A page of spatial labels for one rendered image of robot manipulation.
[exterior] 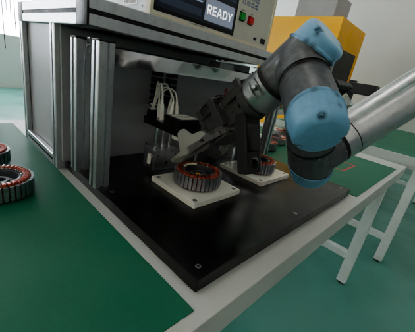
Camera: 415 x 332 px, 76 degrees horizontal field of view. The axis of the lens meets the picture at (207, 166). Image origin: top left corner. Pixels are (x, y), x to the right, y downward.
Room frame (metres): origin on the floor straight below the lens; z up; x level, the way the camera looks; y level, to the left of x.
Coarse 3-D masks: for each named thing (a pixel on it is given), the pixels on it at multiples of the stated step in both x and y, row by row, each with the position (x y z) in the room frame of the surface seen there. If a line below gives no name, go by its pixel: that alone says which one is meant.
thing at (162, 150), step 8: (160, 144) 0.70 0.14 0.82; (144, 152) 0.66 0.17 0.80; (152, 152) 0.64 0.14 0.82; (160, 152) 0.64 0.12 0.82; (168, 152) 0.66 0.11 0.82; (176, 152) 0.68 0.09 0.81; (144, 160) 0.66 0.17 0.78; (152, 160) 0.64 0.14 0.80; (160, 160) 0.65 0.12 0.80; (168, 160) 0.67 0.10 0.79; (152, 168) 0.64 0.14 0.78; (160, 168) 0.65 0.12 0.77; (168, 168) 0.67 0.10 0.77
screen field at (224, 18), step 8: (208, 0) 0.72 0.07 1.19; (216, 0) 0.74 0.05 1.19; (208, 8) 0.72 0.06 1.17; (216, 8) 0.74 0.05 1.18; (224, 8) 0.76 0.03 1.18; (232, 8) 0.79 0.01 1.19; (208, 16) 0.73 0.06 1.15; (216, 16) 0.75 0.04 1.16; (224, 16) 0.77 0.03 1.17; (232, 16) 0.79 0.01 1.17; (224, 24) 0.77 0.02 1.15; (232, 24) 0.79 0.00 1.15
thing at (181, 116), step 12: (144, 120) 0.68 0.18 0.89; (156, 120) 0.65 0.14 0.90; (168, 120) 0.62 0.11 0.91; (180, 120) 0.59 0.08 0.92; (192, 120) 0.61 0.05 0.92; (156, 132) 0.66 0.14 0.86; (168, 132) 0.61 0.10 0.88; (192, 132) 0.61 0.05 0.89; (156, 144) 0.66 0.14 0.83; (168, 144) 0.69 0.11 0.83
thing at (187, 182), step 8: (176, 168) 0.57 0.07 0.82; (184, 168) 0.58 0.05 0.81; (192, 168) 0.61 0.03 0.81; (200, 168) 0.61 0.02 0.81; (208, 168) 0.61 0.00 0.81; (216, 168) 0.60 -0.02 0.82; (176, 176) 0.55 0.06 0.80; (184, 176) 0.53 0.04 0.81; (192, 176) 0.53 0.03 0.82; (200, 176) 0.53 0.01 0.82; (208, 176) 0.55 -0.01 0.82; (216, 176) 0.55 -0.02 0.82; (184, 184) 0.53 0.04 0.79; (192, 184) 0.53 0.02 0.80; (200, 184) 0.53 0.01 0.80; (208, 184) 0.53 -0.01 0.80; (216, 184) 0.55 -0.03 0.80
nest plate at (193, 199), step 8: (152, 176) 0.57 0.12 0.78; (160, 176) 0.58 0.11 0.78; (168, 176) 0.59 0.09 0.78; (160, 184) 0.55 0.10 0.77; (168, 184) 0.54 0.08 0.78; (176, 184) 0.55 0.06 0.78; (224, 184) 0.60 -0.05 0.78; (176, 192) 0.51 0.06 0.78; (184, 192) 0.52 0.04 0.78; (192, 192) 0.52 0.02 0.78; (200, 192) 0.53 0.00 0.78; (208, 192) 0.54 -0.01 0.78; (216, 192) 0.55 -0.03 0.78; (224, 192) 0.55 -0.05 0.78; (232, 192) 0.57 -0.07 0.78; (184, 200) 0.49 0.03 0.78; (192, 200) 0.49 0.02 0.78; (200, 200) 0.49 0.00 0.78; (208, 200) 0.51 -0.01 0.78; (216, 200) 0.53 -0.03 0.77
